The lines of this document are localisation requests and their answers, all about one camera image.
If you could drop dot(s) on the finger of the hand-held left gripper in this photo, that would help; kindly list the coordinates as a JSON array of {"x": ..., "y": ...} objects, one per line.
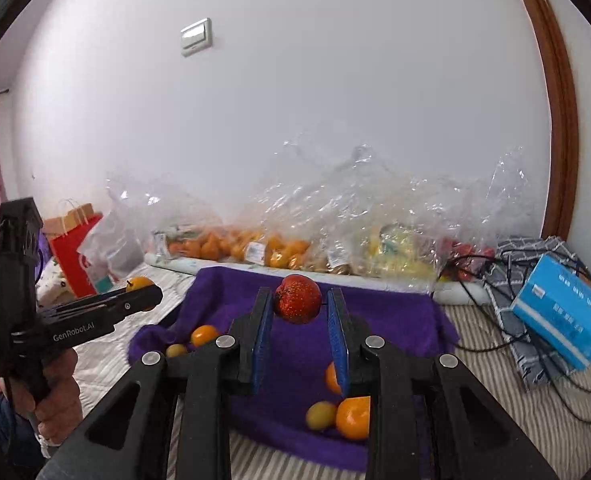
[
  {"x": 135, "y": 302},
  {"x": 117, "y": 293}
]

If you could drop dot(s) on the small orange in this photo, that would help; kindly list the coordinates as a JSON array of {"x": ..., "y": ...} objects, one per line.
[
  {"x": 140, "y": 284},
  {"x": 205, "y": 336}
]

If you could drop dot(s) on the white plastic bag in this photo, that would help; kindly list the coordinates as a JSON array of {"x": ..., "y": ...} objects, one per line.
[{"x": 110, "y": 255}]

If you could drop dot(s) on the clear bag of brown fruit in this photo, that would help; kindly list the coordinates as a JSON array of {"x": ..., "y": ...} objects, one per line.
[{"x": 338, "y": 265}]

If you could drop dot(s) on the clear bag of yellow fruit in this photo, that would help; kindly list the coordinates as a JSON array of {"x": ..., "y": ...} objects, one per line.
[{"x": 395, "y": 250}]

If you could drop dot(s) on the red paper bag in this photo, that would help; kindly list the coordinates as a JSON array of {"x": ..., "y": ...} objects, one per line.
[{"x": 70, "y": 260}]

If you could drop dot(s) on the red speckled apple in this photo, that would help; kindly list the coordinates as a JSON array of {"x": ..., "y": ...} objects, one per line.
[{"x": 298, "y": 300}]

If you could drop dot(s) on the striped mattress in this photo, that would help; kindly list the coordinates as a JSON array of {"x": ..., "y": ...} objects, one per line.
[{"x": 500, "y": 410}]

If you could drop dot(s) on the white light switch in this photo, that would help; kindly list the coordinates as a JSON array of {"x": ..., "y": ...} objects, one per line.
[{"x": 197, "y": 36}]

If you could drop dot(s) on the purple towel covered tray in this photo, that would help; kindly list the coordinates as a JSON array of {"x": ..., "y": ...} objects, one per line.
[{"x": 400, "y": 320}]

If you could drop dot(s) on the grey patterned cloth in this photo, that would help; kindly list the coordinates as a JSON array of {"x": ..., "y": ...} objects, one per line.
[{"x": 530, "y": 365}]

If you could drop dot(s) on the green-yellow citrus fruit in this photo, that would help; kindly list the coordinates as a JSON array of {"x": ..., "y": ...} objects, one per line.
[
  {"x": 321, "y": 415},
  {"x": 176, "y": 351}
]

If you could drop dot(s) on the brown wooden door frame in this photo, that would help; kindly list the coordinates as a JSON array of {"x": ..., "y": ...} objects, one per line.
[{"x": 560, "y": 135}]

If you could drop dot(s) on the white dotted cloth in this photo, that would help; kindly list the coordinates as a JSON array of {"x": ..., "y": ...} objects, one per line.
[{"x": 50, "y": 280}]

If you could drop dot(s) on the person's left forearm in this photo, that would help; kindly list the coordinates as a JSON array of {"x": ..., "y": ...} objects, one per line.
[{"x": 5, "y": 425}]

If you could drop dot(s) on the clear bag of red fruit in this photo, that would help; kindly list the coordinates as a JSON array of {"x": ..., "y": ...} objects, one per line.
[{"x": 468, "y": 250}]

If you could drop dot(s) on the purple plush item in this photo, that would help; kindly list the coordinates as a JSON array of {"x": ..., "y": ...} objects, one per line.
[{"x": 42, "y": 245}]

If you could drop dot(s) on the large orange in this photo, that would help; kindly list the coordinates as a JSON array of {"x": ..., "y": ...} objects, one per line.
[
  {"x": 353, "y": 419},
  {"x": 332, "y": 379}
]

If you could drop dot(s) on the person's left hand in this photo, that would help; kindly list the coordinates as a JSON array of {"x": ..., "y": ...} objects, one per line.
[{"x": 62, "y": 395}]

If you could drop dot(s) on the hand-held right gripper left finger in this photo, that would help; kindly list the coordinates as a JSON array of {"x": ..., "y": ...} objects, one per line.
[{"x": 261, "y": 345}]

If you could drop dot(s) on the brown paper bag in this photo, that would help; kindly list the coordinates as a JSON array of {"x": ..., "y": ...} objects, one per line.
[{"x": 55, "y": 225}]

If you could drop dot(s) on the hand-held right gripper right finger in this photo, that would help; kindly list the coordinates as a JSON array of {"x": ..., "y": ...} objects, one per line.
[{"x": 339, "y": 345}]

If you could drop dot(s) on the blue tissue box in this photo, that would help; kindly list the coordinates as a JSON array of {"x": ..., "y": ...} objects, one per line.
[{"x": 560, "y": 315}]

